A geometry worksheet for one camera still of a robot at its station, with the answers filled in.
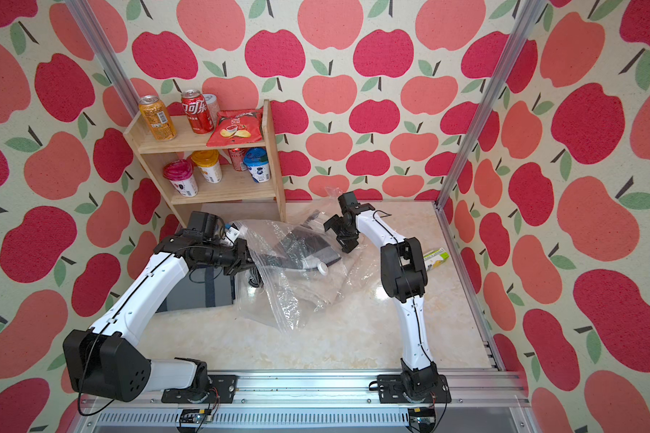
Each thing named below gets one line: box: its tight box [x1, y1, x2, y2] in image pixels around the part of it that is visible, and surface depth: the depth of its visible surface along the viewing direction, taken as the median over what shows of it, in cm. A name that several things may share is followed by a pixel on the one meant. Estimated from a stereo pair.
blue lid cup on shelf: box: [242, 147, 271, 184], surface depth 95 cm
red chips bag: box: [205, 109, 263, 148], surface depth 78 cm
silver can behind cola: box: [202, 92, 220, 131], surface depth 86 cm
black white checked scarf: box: [263, 211, 342, 270], surface depth 86 cm
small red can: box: [227, 147, 248, 172], surface depth 100 cm
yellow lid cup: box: [191, 149, 223, 185], surface depth 95 cm
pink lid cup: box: [162, 158, 198, 198], surface depth 90 cm
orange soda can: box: [138, 94, 178, 142], surface depth 75 cm
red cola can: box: [180, 88, 214, 136], surface depth 78 cm
